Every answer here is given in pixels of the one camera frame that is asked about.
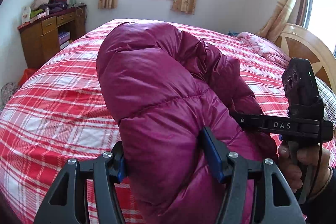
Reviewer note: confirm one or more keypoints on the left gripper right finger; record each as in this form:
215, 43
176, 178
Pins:
273, 200

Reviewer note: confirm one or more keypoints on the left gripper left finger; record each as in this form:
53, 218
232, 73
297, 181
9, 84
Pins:
66, 201

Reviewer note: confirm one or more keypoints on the magenta puffer jacket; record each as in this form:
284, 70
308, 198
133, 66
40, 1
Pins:
162, 86

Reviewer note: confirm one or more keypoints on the pile of clothes on desk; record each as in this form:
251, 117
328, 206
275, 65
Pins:
40, 6

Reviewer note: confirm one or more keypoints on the person's right hand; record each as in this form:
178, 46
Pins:
305, 156

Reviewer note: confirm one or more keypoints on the striped pillow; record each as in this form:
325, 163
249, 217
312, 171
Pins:
328, 98

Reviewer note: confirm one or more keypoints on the red plaid bed sheet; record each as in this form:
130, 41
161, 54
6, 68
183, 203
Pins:
60, 113

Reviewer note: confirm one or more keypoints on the wooden bed headboard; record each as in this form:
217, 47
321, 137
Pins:
297, 41

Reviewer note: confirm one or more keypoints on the pink folded quilt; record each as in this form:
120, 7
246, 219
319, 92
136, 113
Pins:
266, 49

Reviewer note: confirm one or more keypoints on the beige curtain near headboard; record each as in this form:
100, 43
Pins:
276, 23

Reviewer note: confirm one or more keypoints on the side window by headboard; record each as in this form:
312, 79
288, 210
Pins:
319, 19

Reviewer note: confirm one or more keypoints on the red bag on floor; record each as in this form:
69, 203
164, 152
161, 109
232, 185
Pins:
26, 75

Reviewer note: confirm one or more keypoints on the brown wooden desk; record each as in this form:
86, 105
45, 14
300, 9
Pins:
40, 39

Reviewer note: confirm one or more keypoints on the white packet on desk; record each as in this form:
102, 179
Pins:
26, 11

